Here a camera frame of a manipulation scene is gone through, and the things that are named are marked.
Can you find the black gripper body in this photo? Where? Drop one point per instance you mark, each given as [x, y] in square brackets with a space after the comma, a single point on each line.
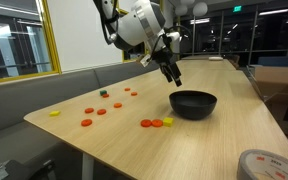
[165, 59]

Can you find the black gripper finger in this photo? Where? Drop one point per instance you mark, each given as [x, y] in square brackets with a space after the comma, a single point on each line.
[167, 75]
[175, 74]

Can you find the orange disc mid table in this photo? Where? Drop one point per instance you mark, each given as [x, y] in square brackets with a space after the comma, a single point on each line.
[134, 93]

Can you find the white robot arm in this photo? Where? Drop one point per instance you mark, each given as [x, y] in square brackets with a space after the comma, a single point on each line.
[145, 23]

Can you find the black bowl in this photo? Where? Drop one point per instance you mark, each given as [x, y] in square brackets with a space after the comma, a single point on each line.
[193, 105]

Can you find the yellow square block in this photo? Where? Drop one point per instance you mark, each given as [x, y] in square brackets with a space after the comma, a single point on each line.
[167, 121]

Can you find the red-orange disc beside block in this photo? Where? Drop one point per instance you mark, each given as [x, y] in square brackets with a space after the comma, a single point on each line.
[146, 123]

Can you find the large red-orange disc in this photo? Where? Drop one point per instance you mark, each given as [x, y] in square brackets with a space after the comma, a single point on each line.
[117, 105]

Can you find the orange disc beside green block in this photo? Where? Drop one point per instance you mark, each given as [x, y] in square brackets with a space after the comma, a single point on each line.
[105, 95]

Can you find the green square block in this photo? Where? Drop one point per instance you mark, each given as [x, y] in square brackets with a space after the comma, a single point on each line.
[102, 92]

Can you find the red-orange disc far edge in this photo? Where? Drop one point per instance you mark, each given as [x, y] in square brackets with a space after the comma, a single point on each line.
[101, 111]

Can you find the orange disc far corner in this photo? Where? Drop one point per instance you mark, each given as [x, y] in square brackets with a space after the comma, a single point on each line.
[89, 110]

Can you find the orange disc front left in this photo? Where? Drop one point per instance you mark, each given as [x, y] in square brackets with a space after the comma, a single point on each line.
[86, 122]

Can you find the cardboard box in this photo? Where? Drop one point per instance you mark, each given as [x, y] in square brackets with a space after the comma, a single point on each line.
[271, 84]

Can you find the yellow flat block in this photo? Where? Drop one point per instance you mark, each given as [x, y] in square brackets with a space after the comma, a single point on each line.
[54, 113]

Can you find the grey bench sofa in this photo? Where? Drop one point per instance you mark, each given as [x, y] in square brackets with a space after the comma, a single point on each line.
[31, 146]

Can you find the grey duct tape roll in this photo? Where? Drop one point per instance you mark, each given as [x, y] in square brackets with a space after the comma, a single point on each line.
[255, 161]

